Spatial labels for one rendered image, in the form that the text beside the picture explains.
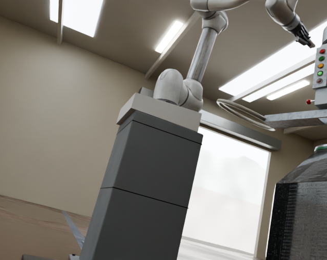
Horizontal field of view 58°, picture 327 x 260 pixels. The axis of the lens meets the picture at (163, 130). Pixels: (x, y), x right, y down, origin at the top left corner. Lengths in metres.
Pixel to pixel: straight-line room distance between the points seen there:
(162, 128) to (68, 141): 6.12
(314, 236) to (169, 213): 0.63
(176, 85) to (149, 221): 0.78
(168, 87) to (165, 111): 0.22
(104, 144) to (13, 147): 2.06
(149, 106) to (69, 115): 6.21
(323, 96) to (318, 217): 0.81
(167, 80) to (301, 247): 1.08
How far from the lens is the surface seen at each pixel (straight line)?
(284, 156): 10.14
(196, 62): 1.99
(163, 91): 1.74
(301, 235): 1.41
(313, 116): 1.99
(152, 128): 1.51
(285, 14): 1.70
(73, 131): 7.61
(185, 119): 1.60
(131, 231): 1.46
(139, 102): 1.53
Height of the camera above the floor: 0.31
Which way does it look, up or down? 17 degrees up
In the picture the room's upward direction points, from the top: 14 degrees clockwise
